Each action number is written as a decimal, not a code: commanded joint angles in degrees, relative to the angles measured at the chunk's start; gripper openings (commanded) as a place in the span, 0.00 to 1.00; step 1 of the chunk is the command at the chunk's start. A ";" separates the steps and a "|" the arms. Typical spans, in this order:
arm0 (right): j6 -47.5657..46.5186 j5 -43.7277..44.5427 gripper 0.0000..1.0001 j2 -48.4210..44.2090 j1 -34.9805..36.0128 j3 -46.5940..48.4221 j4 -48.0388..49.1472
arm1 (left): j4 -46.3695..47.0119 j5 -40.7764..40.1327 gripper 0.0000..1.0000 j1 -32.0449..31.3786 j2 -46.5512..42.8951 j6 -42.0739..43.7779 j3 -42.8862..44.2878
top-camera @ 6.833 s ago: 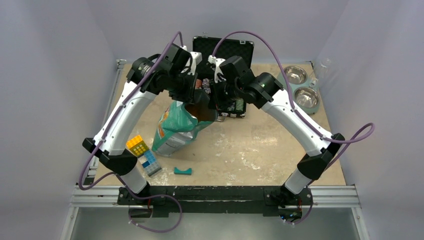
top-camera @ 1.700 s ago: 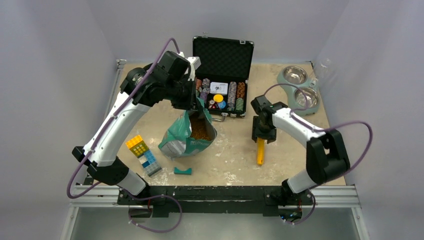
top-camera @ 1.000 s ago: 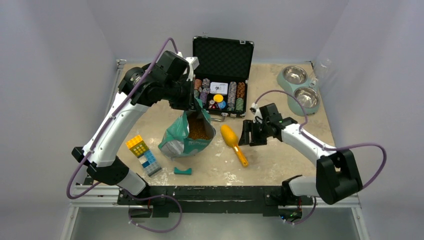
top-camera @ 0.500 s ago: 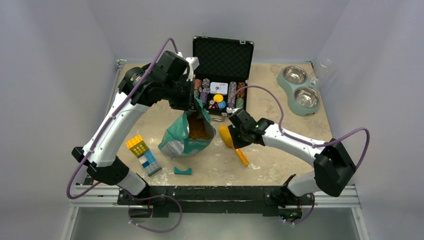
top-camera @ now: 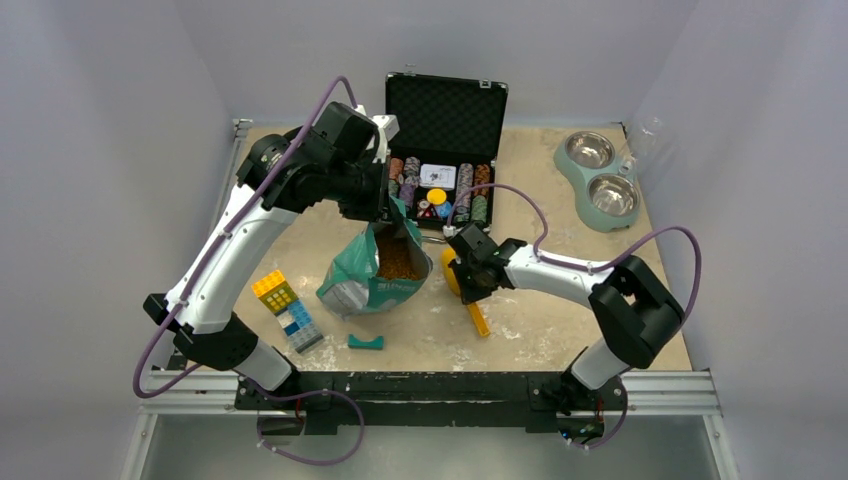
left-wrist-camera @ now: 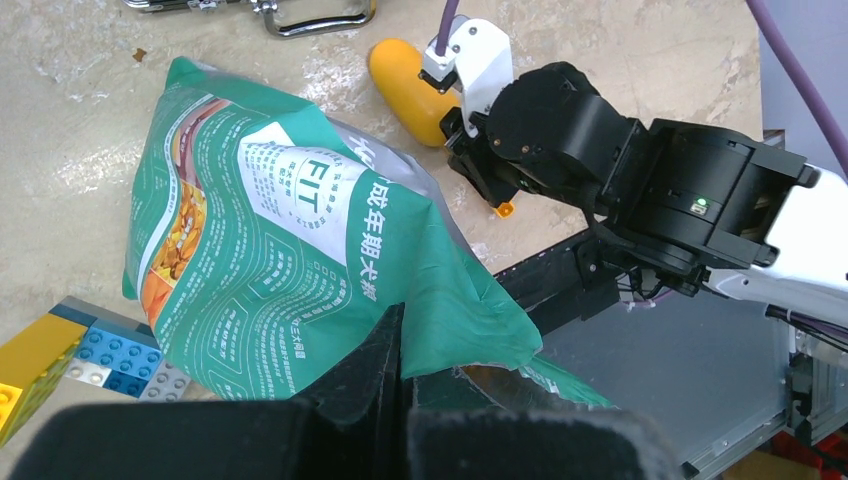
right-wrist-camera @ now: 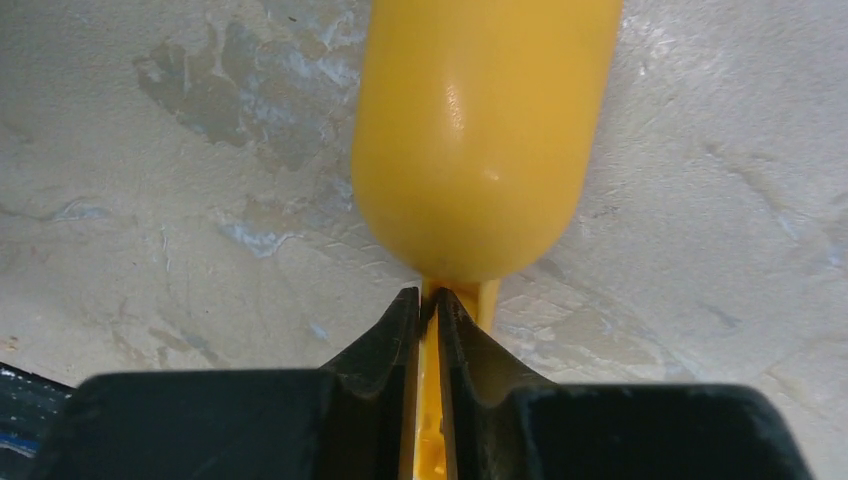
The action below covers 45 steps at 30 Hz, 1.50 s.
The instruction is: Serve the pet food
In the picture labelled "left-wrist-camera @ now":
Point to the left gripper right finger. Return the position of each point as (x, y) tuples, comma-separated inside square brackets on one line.
[(453, 431)]

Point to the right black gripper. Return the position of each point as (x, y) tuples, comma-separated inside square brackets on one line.
[(496, 180)]

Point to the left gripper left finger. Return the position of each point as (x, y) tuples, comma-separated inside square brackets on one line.
[(339, 427)]

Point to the yellow plastic scoop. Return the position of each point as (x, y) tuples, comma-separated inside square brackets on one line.
[(394, 67)]

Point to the green pet food bag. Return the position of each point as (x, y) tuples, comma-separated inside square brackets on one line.
[(264, 247)]

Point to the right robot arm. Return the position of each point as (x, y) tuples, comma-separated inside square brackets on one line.
[(703, 206)]

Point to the toy brick block stack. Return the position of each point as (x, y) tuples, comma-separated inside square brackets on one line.
[(83, 342)]

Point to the black poker chip case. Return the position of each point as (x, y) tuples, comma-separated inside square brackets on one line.
[(358, 15)]

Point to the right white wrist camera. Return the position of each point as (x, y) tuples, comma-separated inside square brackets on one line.
[(477, 63)]

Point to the aluminium frame rail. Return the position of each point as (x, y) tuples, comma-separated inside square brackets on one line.
[(802, 392)]

